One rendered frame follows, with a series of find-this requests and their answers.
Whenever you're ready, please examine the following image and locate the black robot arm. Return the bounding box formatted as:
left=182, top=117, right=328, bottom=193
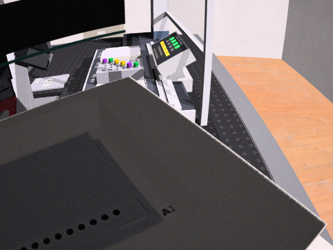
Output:
left=0, top=42, right=53, bottom=80

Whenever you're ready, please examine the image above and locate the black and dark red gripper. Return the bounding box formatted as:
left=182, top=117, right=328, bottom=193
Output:
left=0, top=77, right=17, bottom=116

